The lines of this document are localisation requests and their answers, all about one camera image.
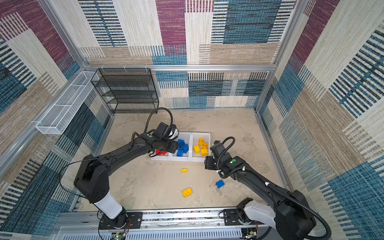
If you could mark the white left plastic bin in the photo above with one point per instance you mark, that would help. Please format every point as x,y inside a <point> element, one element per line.
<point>168,157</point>

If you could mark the white middle plastic bin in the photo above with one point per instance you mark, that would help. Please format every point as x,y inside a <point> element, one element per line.
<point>187,137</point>

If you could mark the yellow flat lego plate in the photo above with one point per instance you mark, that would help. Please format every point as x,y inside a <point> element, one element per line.
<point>187,192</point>

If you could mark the yellow lego brick bottom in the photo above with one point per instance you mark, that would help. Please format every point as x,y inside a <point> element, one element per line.
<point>200,142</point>

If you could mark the blue lego brick top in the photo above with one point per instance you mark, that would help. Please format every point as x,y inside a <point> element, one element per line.
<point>181,142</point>

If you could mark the yellow lego brick studs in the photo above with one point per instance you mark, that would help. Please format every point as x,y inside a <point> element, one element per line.
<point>204,152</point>

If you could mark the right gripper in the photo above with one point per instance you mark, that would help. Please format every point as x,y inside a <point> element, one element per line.
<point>208,163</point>

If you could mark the aluminium mounting rail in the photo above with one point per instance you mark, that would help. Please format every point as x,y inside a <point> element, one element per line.
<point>169,224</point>

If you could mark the yellow large lego brick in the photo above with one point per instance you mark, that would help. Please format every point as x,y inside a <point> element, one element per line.
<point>197,149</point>

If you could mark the white wire wall basket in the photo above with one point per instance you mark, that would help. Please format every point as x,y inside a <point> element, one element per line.
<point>60,115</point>

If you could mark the blue lego brick far right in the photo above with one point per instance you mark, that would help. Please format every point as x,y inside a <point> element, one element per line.
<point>220,184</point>

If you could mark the red sloped lego brick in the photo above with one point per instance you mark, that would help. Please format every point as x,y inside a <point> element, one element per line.
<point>161,153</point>

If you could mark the blue lego brick open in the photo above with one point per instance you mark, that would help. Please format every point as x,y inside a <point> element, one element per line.
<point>180,153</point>

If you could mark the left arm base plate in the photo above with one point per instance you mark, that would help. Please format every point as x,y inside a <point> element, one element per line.
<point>123,221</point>

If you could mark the white right plastic bin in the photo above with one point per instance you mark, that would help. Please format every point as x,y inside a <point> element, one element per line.
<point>207,139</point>

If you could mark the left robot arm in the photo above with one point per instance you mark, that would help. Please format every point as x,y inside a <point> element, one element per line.
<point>92,179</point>

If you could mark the blue lego brick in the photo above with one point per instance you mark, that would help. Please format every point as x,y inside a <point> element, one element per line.
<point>181,142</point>
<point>180,153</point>
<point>220,184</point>

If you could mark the blue lego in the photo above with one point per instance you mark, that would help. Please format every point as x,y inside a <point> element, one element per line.
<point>186,148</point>

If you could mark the black wire mesh shelf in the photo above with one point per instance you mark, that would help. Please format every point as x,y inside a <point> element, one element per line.
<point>126,91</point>

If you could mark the white plastic bin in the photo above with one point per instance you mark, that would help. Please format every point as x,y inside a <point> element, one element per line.
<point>207,139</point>
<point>168,157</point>
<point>187,137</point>

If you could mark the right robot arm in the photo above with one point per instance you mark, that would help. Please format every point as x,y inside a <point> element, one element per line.
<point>287,212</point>

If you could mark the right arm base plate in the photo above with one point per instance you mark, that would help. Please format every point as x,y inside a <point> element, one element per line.
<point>233,217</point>

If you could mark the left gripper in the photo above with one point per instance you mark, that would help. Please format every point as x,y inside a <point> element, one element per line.
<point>173,148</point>

